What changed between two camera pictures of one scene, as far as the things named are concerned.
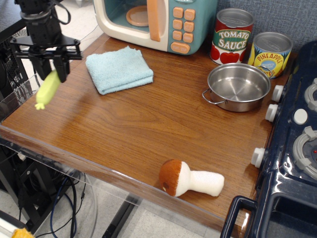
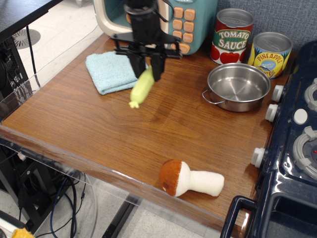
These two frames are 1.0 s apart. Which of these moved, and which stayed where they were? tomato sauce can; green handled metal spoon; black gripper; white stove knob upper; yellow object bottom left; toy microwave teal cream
Moved: green handled metal spoon; black gripper
Stayed: yellow object bottom left; toy microwave teal cream; white stove knob upper; tomato sauce can
